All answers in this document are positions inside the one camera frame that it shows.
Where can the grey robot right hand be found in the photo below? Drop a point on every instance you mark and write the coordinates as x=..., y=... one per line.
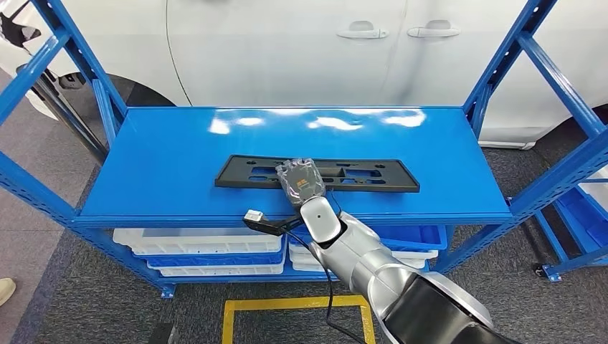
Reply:
x=301, y=183

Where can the black perforated plastic part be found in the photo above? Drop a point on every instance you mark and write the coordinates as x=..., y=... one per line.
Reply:
x=394, y=183

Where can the blue metal shelf rack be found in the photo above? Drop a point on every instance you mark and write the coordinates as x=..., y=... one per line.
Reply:
x=166, y=166

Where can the blue wheeled shelf rack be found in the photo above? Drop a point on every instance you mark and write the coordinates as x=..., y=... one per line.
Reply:
x=551, y=236

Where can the blue plastic bin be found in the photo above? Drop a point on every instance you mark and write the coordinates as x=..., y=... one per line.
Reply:
x=582, y=223
x=418, y=237
x=214, y=261

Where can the white car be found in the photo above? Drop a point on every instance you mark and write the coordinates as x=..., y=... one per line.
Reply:
x=285, y=52

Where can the yellow floor tape square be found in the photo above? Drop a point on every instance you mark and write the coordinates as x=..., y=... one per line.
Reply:
x=228, y=327

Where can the dark metal bar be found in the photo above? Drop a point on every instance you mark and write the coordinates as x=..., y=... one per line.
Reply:
x=66, y=116

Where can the black caster wheel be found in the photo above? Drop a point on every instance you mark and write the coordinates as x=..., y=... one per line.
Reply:
x=539, y=269

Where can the person's shoe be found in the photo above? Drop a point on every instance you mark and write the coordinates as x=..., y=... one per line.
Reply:
x=5, y=290

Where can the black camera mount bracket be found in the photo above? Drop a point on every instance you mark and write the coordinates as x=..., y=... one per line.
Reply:
x=275, y=228

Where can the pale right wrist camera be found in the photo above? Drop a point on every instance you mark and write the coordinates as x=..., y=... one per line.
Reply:
x=253, y=216

